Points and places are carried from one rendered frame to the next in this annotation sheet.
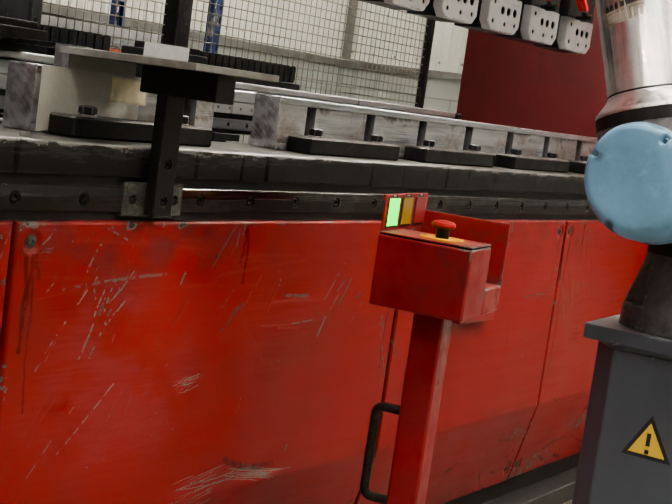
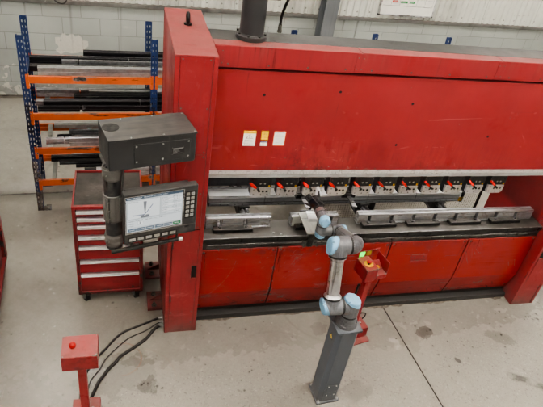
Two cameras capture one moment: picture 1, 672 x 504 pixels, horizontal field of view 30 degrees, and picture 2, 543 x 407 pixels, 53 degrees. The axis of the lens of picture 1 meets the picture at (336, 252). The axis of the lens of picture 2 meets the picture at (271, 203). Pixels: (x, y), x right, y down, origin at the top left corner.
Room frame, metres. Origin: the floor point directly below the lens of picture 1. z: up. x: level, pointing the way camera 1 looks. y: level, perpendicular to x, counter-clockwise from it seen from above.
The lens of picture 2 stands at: (-1.03, -1.44, 3.42)
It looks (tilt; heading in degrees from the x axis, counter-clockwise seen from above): 35 degrees down; 37
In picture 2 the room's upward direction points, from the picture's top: 10 degrees clockwise
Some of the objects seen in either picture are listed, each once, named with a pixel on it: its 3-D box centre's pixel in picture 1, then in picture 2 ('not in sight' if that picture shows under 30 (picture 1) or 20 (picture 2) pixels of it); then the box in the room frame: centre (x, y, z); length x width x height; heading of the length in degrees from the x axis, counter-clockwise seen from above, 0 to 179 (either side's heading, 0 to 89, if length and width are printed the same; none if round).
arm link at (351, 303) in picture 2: not in sight; (350, 304); (1.38, -0.40, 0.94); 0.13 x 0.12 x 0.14; 143
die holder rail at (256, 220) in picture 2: not in sight; (237, 220); (1.44, 0.71, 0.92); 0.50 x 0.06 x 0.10; 146
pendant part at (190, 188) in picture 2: not in sight; (158, 209); (0.64, 0.65, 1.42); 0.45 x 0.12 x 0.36; 160
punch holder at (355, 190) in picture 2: not in sight; (360, 182); (2.21, 0.18, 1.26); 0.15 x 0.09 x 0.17; 146
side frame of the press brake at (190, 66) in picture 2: not in sight; (181, 183); (1.19, 1.09, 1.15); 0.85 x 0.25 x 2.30; 56
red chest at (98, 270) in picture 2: not in sight; (110, 238); (0.85, 1.53, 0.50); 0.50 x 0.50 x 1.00; 56
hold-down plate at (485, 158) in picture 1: (450, 156); (422, 222); (2.70, -0.22, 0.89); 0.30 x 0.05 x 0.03; 146
